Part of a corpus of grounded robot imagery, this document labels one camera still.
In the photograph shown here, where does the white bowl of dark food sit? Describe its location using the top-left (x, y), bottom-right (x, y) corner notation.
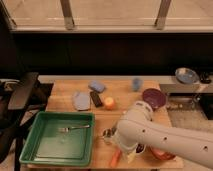
top-left (135, 144), bottom-right (146, 154)

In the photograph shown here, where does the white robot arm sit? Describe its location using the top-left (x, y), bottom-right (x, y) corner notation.
top-left (114, 101), bottom-right (213, 169)

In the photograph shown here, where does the purple bowl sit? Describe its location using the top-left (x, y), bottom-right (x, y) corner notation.
top-left (142, 88), bottom-right (166, 110)

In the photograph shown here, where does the blue-grey bowl on ledge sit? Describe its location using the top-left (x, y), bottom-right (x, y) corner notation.
top-left (175, 67), bottom-right (199, 84)

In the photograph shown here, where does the red bowl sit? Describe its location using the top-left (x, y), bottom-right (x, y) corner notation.
top-left (150, 147), bottom-right (175, 161)

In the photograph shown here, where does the blue sponge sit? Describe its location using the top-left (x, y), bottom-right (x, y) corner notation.
top-left (88, 80), bottom-right (105, 93)

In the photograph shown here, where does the black rectangular block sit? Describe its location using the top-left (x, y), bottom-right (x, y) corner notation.
top-left (90, 91), bottom-right (103, 107)

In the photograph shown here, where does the orange fruit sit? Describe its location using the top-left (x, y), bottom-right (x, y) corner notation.
top-left (104, 97), bottom-right (115, 110)

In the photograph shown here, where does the grey-blue flat plate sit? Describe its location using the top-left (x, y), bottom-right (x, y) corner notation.
top-left (72, 91), bottom-right (91, 111)

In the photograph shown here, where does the blue cup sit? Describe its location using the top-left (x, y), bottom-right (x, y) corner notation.
top-left (132, 78), bottom-right (143, 91)

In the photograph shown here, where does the silver measuring cup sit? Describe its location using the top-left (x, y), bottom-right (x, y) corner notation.
top-left (102, 127), bottom-right (116, 143)

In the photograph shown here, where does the silver metal fork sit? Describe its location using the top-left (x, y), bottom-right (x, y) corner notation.
top-left (58, 125), bottom-right (90, 133)

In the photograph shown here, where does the green plastic tray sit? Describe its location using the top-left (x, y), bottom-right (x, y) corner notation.
top-left (19, 111), bottom-right (95, 167)

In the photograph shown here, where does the black office chair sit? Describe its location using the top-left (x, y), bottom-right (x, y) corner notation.
top-left (0, 72), bottom-right (48, 171)

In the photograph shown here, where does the black object on ledge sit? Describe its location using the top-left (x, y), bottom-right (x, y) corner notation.
top-left (200, 72), bottom-right (212, 84)

